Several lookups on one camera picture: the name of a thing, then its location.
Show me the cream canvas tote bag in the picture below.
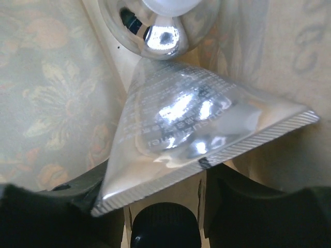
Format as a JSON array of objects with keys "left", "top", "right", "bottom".
[{"left": 1, "top": 1, "right": 330, "bottom": 191}]

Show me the round silver bottle white cap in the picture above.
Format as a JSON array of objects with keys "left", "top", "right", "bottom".
[{"left": 98, "top": 1, "right": 221, "bottom": 60}]

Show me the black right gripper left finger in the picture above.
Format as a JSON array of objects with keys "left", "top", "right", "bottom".
[{"left": 1, "top": 165, "right": 124, "bottom": 247}]

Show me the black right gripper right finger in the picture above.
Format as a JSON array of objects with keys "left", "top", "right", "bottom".
[{"left": 205, "top": 164, "right": 330, "bottom": 247}]

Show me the clear square bottle black cap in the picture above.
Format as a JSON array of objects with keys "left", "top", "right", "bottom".
[{"left": 123, "top": 170, "right": 210, "bottom": 248}]

